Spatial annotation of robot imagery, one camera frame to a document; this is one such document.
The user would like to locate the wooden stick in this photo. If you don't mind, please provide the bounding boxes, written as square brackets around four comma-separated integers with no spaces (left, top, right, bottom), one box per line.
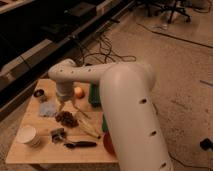
[73,105,91,119]

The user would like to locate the dark grape bunch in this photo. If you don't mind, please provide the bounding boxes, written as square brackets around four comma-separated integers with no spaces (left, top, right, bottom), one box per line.
[55,111,78,128]

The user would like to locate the white paper cup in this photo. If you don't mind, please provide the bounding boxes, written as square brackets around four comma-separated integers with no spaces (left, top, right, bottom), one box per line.
[16,125,40,147]

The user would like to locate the small metal can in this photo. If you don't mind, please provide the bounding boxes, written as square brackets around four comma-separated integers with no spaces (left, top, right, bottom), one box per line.
[33,89,47,103]

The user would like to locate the teal sponge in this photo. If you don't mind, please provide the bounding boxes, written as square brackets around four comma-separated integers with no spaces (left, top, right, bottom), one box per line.
[102,115,108,132]

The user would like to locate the black box on shelf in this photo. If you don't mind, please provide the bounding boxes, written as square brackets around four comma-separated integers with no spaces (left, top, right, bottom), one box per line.
[64,2,96,23]

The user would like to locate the black office chair base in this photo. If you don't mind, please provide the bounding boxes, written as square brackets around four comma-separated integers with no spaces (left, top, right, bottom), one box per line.
[146,0,192,24]

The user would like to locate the orange bowl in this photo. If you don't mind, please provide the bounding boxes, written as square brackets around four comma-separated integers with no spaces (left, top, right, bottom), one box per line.
[103,133,116,156]

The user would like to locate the black object on floor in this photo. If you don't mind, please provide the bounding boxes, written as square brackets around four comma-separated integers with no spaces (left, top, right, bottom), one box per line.
[200,138,213,150]

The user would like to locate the yellow banana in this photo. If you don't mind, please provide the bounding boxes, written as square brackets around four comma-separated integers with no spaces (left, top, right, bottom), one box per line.
[75,113,101,139]

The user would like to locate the green plastic tray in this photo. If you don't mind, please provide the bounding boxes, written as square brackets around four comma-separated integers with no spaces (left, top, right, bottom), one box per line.
[88,84,101,107]

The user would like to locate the metal binder clip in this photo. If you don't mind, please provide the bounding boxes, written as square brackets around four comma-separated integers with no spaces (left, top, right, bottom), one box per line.
[51,128,66,143]

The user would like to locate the black floor cables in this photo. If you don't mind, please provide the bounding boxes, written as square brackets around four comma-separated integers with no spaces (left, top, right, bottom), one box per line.
[71,33,138,66]

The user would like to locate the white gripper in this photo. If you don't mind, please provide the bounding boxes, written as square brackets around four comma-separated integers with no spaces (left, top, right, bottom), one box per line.
[56,82,77,111]

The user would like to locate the orange apple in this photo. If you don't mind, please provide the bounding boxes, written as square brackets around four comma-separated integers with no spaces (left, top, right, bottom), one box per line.
[74,87,85,99]

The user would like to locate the blue cloth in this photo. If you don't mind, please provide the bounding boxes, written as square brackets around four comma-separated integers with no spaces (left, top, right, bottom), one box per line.
[39,102,57,117]

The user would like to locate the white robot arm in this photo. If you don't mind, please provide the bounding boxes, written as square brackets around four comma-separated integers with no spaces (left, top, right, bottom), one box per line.
[48,59,174,171]

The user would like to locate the black handled tool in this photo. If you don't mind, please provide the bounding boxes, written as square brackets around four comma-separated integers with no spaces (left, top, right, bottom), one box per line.
[64,141,97,148]

